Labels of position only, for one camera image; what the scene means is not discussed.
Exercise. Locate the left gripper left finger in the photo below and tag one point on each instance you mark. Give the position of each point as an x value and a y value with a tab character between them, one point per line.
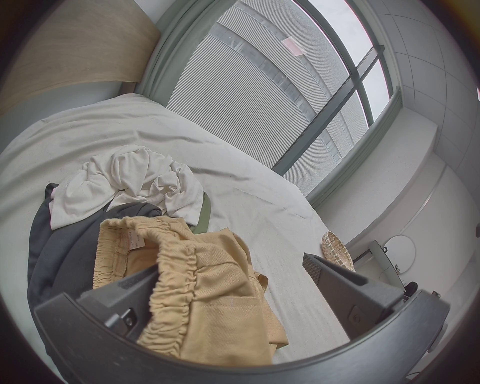
112	296

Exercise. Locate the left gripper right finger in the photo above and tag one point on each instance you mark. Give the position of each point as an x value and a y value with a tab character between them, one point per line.
348	292

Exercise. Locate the tan shorts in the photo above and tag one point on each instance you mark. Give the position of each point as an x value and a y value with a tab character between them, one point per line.
217	285

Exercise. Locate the round woven basket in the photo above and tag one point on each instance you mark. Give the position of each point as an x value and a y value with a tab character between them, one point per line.
335	249

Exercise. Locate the black garment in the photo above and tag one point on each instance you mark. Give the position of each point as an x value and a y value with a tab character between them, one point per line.
63	247

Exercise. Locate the white garment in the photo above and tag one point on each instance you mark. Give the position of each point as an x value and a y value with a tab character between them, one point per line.
123	176

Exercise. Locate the green garment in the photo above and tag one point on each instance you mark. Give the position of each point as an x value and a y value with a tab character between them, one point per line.
205	213

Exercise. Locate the bed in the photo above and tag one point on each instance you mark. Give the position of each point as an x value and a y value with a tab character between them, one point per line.
243	195

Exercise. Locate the white round table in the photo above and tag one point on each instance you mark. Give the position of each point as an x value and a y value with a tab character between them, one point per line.
401	251

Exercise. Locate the window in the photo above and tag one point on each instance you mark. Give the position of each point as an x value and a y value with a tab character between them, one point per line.
243	82

